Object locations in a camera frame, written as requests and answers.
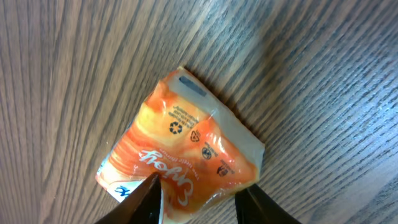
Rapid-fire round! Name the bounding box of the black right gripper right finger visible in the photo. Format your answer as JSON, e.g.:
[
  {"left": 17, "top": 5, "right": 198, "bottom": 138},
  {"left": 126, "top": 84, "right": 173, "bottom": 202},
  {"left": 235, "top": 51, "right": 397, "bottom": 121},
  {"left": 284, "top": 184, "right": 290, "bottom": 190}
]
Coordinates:
[{"left": 234, "top": 184, "right": 300, "bottom": 224}]

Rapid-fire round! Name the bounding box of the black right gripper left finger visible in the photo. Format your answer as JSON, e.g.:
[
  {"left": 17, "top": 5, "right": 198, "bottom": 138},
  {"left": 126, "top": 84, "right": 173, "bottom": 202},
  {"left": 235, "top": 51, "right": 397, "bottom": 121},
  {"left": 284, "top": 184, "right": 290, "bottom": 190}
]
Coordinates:
[{"left": 95, "top": 172, "right": 162, "bottom": 224}]

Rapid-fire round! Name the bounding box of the small orange white box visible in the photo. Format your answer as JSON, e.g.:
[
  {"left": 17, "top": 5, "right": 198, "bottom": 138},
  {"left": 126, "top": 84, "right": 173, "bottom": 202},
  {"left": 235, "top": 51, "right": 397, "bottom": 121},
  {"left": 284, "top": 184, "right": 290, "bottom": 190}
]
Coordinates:
[{"left": 96, "top": 67, "right": 264, "bottom": 223}]

